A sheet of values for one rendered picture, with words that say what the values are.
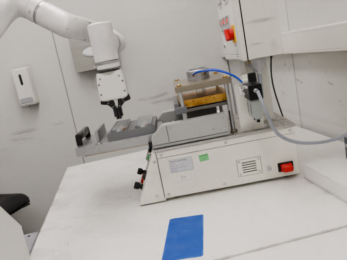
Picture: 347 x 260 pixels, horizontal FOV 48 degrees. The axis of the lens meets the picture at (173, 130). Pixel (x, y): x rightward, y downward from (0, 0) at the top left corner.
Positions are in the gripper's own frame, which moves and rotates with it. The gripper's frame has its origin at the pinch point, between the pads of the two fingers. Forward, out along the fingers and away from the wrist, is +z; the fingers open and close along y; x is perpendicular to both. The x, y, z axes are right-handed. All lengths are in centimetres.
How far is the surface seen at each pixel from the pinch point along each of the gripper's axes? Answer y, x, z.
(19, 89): -81, 125, -12
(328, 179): 59, -33, 25
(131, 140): 4.1, -10.8, 8.5
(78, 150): -14.0, -10.8, 8.4
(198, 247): 20, -50, 30
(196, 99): 27.8, -10.0, -0.8
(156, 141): 12.5, -15.9, 9.3
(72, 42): -40, 128, -36
